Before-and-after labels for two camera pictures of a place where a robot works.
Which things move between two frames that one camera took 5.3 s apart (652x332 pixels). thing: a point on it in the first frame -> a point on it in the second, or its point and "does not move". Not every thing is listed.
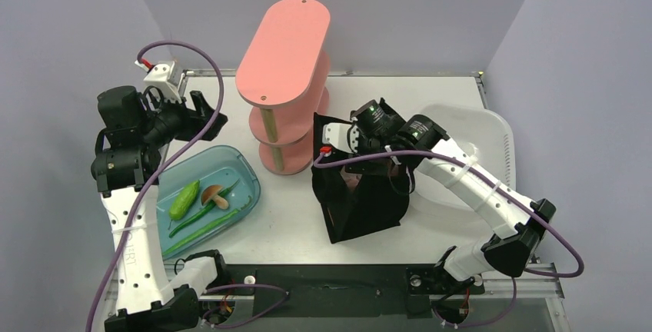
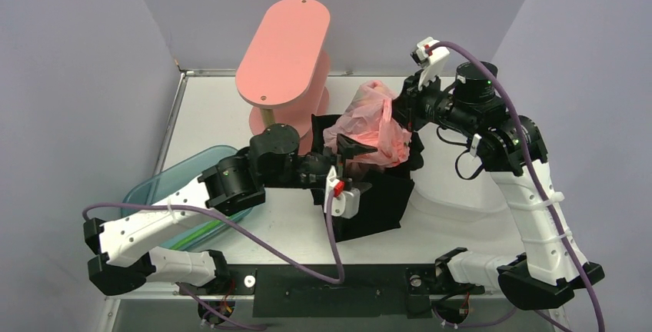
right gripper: x=375 y=166 -> x=407 y=107
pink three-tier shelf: x=285 y=72 does not move
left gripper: x=194 y=121 -> x=347 y=148
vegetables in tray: x=205 y=228 does not move
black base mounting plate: x=341 y=291 does not move
